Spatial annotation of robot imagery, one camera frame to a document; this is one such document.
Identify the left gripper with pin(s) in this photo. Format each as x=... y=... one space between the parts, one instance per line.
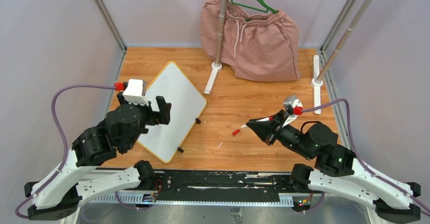
x=165 y=113

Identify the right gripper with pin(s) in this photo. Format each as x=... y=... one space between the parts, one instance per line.
x=265 y=129

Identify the white marker pen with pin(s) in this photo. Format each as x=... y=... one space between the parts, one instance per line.
x=258 y=120

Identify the yellow framed whiteboard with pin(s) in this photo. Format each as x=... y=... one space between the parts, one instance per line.
x=187 y=104

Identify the red marker cap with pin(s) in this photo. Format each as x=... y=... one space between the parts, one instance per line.
x=236 y=132

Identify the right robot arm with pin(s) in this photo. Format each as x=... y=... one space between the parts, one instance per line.
x=337 y=169

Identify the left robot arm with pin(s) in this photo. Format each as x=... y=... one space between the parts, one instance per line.
x=63 y=191

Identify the pink shorts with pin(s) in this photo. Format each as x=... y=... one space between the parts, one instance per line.
x=262 y=48

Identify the green clothes hanger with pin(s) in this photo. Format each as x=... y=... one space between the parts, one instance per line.
x=261 y=7

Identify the clothes rack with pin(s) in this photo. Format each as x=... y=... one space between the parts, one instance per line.
x=212 y=19

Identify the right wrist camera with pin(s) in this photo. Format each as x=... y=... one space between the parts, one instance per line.
x=289 y=104

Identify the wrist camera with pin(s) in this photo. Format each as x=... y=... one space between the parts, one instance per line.
x=135 y=92
x=289 y=104

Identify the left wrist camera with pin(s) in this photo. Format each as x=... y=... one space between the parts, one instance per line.
x=135 y=92

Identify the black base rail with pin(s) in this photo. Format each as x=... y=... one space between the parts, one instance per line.
x=222 y=186

